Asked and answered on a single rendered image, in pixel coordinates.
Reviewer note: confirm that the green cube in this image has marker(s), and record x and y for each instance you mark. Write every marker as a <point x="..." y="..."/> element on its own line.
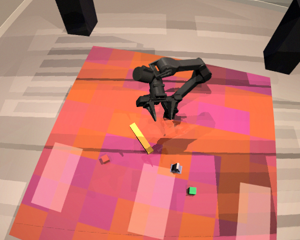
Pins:
<point x="192" y="191"/>

